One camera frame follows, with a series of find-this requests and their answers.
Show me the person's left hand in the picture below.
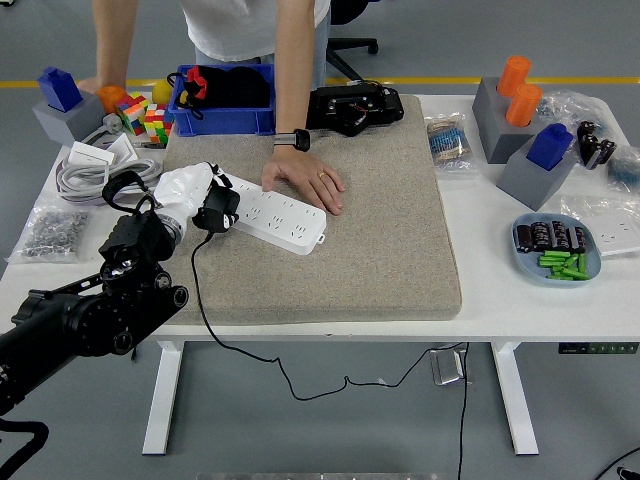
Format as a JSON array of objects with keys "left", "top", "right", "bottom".
[{"left": 260, "top": 147, "right": 346, "bottom": 216}]

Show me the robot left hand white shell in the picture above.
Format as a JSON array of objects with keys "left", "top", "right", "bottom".
[{"left": 152, "top": 161, "right": 241, "bottom": 234}]

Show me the person's right hand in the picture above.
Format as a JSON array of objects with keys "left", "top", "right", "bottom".
[{"left": 77, "top": 74, "right": 126, "bottom": 95}]

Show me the black plug adapter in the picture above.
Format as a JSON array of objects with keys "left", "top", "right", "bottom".
[{"left": 202, "top": 185, "right": 242, "bottom": 221}]

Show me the white power strip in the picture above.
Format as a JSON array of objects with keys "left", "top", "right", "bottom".
[{"left": 214, "top": 172, "right": 328, "bottom": 256}]

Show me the black plug cord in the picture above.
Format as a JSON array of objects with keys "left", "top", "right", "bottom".
[{"left": 191, "top": 230, "right": 464, "bottom": 401}]

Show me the orange plastic cup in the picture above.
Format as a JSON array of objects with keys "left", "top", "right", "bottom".
[{"left": 95, "top": 84, "right": 130, "bottom": 115}]

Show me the black wristwatch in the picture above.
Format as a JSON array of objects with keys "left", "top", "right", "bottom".
[{"left": 273, "top": 128, "right": 311, "bottom": 152}]

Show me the blue plastic block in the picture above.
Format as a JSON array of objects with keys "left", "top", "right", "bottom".
[
  {"left": 525, "top": 122, "right": 575, "bottom": 173},
  {"left": 37, "top": 65, "right": 85, "bottom": 113}
]

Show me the small grey block holder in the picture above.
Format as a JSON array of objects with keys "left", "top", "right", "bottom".
[
  {"left": 496, "top": 134, "right": 579, "bottom": 212},
  {"left": 32, "top": 92, "right": 106, "bottom": 147}
]

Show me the multicoloured puzzle cube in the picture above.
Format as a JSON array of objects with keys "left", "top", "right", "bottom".
[
  {"left": 143, "top": 103, "right": 174, "bottom": 145},
  {"left": 114, "top": 91, "right": 151, "bottom": 135}
]

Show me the yellow ball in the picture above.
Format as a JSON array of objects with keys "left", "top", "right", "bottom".
[{"left": 151, "top": 78, "right": 175, "bottom": 105}]

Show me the white square panel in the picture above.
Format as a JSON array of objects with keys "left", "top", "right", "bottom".
[{"left": 107, "top": 132, "right": 140, "bottom": 164}]

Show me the white socket box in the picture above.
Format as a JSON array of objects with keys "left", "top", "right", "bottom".
[{"left": 67, "top": 141, "right": 117, "bottom": 166}]

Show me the blue plastic bin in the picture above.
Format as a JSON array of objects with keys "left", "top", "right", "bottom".
[{"left": 166, "top": 63, "right": 277, "bottom": 137}]

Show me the black mechanical module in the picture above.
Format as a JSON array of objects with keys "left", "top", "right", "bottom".
[{"left": 305, "top": 82, "right": 405, "bottom": 137}]

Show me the grey-brown mat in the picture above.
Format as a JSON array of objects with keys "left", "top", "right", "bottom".
[{"left": 129, "top": 94, "right": 464, "bottom": 325}]

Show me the black fabric pouch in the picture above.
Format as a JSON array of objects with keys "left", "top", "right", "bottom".
[{"left": 207, "top": 64, "right": 271, "bottom": 109}]

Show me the black office chair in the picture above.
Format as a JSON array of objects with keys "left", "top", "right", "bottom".
[{"left": 324, "top": 0, "right": 380, "bottom": 84}]

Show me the clear bag of screws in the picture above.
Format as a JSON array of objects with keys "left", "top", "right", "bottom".
[{"left": 4, "top": 199, "right": 96, "bottom": 265}]

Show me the person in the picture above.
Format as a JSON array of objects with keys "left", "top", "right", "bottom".
[{"left": 77, "top": 0, "right": 346, "bottom": 216}]

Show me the clear bag of resistors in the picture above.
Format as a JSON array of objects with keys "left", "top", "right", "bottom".
[{"left": 423, "top": 112, "right": 481, "bottom": 176}]

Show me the large grey block holder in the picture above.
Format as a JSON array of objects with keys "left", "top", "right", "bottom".
[{"left": 472, "top": 77, "right": 549, "bottom": 165}]

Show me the white table leg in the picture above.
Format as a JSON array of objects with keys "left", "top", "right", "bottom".
[
  {"left": 141, "top": 341, "right": 185, "bottom": 456},
  {"left": 490, "top": 342, "right": 540, "bottom": 456}
]

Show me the orange plastic cylinder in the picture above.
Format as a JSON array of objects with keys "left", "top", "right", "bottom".
[
  {"left": 505, "top": 82, "right": 544, "bottom": 128},
  {"left": 496, "top": 54, "right": 533, "bottom": 99}
]

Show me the light blue plate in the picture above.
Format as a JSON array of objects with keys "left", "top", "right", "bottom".
[{"left": 511, "top": 212, "right": 603, "bottom": 288}]

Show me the crumpled clear plastic bag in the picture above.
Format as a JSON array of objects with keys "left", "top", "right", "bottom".
[{"left": 537, "top": 88, "right": 614, "bottom": 134}]

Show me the bag of blue parts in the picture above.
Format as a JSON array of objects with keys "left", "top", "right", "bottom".
[{"left": 607, "top": 144, "right": 640, "bottom": 194}]

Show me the table height control panel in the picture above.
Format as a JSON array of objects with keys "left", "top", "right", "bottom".
[{"left": 558, "top": 342, "right": 640, "bottom": 355}]

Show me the grey power strip cable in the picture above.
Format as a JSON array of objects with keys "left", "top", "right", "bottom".
[{"left": 54, "top": 113, "right": 166, "bottom": 206}]

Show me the clear plastic bracket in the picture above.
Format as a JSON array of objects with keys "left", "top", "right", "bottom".
[{"left": 428, "top": 343, "right": 471, "bottom": 386}]

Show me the black hanging cable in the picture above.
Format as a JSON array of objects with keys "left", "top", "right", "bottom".
[{"left": 456, "top": 342, "right": 471, "bottom": 480}]

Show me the bagged white wall socket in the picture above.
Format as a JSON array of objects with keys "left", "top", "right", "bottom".
[{"left": 559, "top": 193, "right": 640, "bottom": 259}]

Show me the black floor cable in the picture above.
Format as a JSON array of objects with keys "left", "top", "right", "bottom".
[{"left": 592, "top": 446, "right": 640, "bottom": 480}]

